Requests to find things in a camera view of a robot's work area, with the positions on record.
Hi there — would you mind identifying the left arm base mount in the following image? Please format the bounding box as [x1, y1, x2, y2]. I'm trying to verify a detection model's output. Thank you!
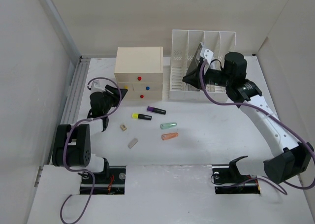
[79, 166, 126, 195]

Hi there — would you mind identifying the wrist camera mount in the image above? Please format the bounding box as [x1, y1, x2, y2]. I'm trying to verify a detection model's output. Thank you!
[200, 47, 214, 64]
[87, 79, 105, 94]

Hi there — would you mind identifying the white file organizer rack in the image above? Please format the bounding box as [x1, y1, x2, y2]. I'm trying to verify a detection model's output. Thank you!
[168, 29, 238, 100]

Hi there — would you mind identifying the aluminium rail frame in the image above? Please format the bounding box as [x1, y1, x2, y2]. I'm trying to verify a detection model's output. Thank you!
[47, 56, 90, 165]

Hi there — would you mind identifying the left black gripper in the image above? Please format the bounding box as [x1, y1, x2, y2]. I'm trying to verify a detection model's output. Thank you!
[102, 86, 126, 115]

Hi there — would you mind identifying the orange correction tape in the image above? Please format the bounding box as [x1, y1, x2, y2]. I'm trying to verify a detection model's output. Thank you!
[161, 132, 179, 141]

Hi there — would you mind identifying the grey setup guide booklet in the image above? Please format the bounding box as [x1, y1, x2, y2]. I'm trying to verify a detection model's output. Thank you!
[184, 42, 210, 92]

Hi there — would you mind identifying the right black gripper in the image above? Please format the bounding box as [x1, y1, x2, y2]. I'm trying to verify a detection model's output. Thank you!
[182, 62, 232, 91]

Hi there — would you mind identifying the cream drawer cabinet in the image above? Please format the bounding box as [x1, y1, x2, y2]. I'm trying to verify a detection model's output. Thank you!
[114, 47, 163, 101]

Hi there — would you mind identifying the green correction tape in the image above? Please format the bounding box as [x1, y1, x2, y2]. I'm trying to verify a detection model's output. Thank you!
[160, 122, 177, 129]

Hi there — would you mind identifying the yellow highlighter marker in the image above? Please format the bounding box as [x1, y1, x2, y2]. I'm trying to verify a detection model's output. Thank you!
[132, 113, 152, 121]

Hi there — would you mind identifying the small yellow eraser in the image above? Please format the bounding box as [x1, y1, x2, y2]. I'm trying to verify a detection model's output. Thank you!
[120, 124, 127, 131]

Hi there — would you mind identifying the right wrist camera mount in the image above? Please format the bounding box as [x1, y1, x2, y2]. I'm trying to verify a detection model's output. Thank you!
[200, 47, 214, 64]

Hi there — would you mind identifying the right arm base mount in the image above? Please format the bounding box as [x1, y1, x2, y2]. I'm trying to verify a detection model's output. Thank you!
[210, 156, 260, 194]

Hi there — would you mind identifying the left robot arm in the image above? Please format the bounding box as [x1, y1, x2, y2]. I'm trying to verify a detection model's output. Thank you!
[52, 85, 128, 183]

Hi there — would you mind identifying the white rectangular eraser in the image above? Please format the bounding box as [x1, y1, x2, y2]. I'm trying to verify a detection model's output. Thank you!
[127, 138, 138, 149]

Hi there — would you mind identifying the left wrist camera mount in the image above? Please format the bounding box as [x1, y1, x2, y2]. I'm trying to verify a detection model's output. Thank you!
[87, 79, 105, 94]

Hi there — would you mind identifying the purple highlighter marker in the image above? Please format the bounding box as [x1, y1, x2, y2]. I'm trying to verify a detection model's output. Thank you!
[147, 106, 166, 115]

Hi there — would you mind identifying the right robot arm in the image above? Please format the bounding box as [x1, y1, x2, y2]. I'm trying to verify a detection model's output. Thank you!
[183, 50, 315, 184]

